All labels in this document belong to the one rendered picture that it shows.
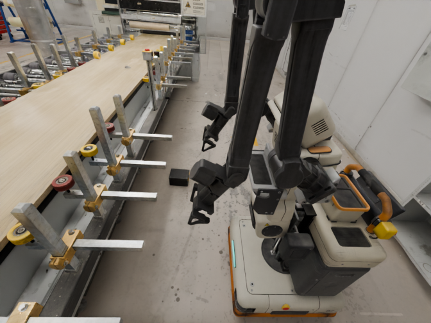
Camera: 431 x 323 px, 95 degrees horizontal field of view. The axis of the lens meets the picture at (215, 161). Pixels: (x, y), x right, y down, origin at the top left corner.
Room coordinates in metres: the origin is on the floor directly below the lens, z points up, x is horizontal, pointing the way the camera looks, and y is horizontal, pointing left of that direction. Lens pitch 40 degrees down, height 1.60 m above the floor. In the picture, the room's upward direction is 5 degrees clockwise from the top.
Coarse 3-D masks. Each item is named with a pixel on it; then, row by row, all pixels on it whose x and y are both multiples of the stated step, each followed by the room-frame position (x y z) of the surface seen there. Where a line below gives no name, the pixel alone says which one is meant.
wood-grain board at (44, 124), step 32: (96, 64) 2.40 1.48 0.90; (128, 64) 2.52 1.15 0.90; (32, 96) 1.42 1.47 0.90; (64, 96) 1.48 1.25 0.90; (96, 96) 1.53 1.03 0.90; (128, 96) 1.63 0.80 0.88; (0, 128) 0.96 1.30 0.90; (32, 128) 0.99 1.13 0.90; (64, 128) 1.02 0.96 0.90; (0, 160) 0.69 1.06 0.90; (32, 160) 0.71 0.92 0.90; (64, 160) 0.73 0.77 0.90; (0, 192) 0.50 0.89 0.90; (32, 192) 0.52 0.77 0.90; (0, 224) 0.36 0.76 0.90
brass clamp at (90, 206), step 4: (96, 184) 0.65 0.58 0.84; (96, 188) 0.62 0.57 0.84; (100, 188) 0.63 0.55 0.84; (104, 188) 0.64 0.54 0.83; (96, 192) 0.60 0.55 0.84; (100, 192) 0.60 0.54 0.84; (100, 196) 0.59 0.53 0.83; (96, 200) 0.56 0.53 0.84; (100, 200) 0.58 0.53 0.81; (88, 204) 0.53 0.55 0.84; (92, 204) 0.53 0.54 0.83; (96, 204) 0.54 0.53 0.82; (100, 204) 0.57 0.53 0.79; (84, 208) 0.52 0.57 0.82; (88, 208) 0.52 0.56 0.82; (92, 208) 0.52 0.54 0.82; (96, 208) 0.53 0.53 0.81
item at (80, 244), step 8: (80, 240) 0.37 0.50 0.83; (88, 240) 0.37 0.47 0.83; (96, 240) 0.37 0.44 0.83; (104, 240) 0.38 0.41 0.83; (112, 240) 0.38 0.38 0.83; (120, 240) 0.38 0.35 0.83; (128, 240) 0.39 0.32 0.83; (32, 248) 0.33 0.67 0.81; (40, 248) 0.33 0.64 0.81; (80, 248) 0.35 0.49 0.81; (88, 248) 0.35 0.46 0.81; (96, 248) 0.35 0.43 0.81; (104, 248) 0.35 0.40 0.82; (112, 248) 0.35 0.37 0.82; (120, 248) 0.36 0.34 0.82; (128, 248) 0.36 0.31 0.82; (136, 248) 0.36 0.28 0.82
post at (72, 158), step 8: (72, 152) 0.57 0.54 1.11; (72, 160) 0.55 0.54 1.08; (80, 160) 0.58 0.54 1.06; (72, 168) 0.55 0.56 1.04; (80, 168) 0.56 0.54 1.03; (80, 176) 0.55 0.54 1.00; (88, 176) 0.58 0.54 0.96; (80, 184) 0.55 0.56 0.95; (88, 184) 0.56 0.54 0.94; (88, 192) 0.55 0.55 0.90; (88, 200) 0.55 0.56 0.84
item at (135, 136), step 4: (112, 132) 1.10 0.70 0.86; (116, 132) 1.11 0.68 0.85; (120, 132) 1.11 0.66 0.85; (112, 136) 1.08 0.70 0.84; (116, 136) 1.08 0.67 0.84; (120, 136) 1.09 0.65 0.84; (132, 136) 1.09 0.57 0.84; (136, 136) 1.09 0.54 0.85; (140, 136) 1.10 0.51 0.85; (144, 136) 1.10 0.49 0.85; (148, 136) 1.10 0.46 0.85; (152, 136) 1.10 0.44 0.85; (156, 136) 1.11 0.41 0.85; (160, 136) 1.11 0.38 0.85; (164, 136) 1.12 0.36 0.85; (168, 136) 1.12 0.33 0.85; (172, 136) 1.13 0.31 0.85; (164, 140) 1.11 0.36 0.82; (168, 140) 1.11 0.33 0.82
